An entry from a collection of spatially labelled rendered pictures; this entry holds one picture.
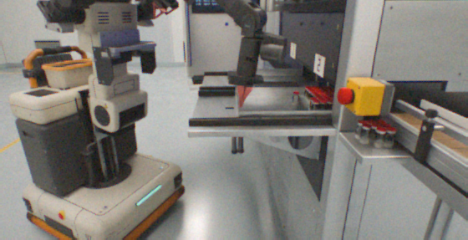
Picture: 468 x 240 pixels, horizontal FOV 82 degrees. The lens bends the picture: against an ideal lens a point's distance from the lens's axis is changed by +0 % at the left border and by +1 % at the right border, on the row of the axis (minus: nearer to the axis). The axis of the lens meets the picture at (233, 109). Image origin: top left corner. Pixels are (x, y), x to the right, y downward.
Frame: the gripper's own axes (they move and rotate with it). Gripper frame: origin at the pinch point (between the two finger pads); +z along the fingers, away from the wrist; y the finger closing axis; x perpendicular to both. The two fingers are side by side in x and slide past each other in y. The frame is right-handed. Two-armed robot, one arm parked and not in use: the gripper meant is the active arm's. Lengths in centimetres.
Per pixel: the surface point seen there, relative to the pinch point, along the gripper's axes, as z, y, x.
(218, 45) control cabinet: -6, -10, 88
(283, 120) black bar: 0.5, 11.7, -8.3
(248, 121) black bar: 2.0, 2.0, -8.3
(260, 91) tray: 0.3, 8.6, 19.4
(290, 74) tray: -1, 28, 53
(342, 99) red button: -10.7, 20.5, -19.6
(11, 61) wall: 146, -470, 543
